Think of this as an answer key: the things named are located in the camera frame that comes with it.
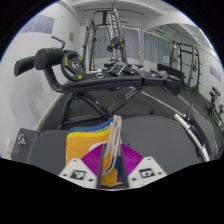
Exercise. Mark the black padded flat bench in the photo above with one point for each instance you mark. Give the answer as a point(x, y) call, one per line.
point(156, 140)

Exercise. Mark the blue yellow cartoon print towel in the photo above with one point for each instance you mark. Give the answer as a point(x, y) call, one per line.
point(80, 143)

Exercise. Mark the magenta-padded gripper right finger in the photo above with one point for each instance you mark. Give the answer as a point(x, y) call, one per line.
point(133, 160)

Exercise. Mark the black yellow weight plate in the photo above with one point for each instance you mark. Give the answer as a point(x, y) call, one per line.
point(73, 66)
point(117, 42)

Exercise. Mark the dark squat rack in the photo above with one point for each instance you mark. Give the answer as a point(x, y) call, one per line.
point(193, 66)

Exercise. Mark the black bench with roller pads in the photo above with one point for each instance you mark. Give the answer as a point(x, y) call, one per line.
point(100, 81)

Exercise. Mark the pale purple wall poster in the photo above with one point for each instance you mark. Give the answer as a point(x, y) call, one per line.
point(39, 24)

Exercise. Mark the grey window curtain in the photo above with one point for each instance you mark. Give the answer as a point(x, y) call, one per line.
point(156, 48)
point(131, 43)

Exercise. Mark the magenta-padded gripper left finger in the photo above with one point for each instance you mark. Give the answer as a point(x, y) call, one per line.
point(91, 160)

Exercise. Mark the small purple wall poster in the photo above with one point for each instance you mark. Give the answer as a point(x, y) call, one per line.
point(215, 73)

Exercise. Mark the grey power rack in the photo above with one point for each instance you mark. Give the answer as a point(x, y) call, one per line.
point(87, 33)

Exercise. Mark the silver barbell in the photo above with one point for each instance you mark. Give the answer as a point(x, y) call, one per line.
point(190, 131)

